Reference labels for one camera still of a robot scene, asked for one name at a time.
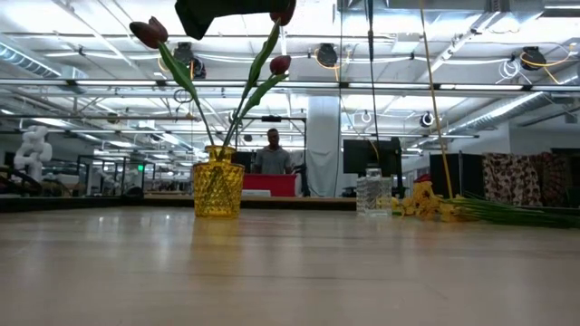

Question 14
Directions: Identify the red artificial tulip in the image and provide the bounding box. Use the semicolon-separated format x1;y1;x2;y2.
129;15;218;149
224;53;294;149
224;0;298;149

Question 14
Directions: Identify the yellow glass vase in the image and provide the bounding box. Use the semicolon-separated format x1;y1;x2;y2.
192;144;247;219

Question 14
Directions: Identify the clear glass vase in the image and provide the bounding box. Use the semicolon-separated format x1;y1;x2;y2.
355;167;393;216

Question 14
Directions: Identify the person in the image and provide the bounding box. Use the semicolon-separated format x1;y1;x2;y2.
252;128;294;176

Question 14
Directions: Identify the red box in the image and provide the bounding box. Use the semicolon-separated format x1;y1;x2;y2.
243;173;298;198

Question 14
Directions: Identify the black monitor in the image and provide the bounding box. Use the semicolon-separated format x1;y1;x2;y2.
343;138;403;177

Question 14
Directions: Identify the black partition panel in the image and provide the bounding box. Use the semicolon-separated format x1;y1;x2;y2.
429;152;484;200

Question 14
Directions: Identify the brown floral patterned cloth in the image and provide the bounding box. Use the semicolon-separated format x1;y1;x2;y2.
481;151;580;208

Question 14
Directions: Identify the black hanging cable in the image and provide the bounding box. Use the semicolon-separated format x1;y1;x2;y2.
364;0;381;169

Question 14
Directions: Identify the black aluminium table frame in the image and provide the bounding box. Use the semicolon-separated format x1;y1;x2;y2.
0;195;358;212

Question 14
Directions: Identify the yellow hanging cable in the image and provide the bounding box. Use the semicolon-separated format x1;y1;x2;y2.
418;0;454;199

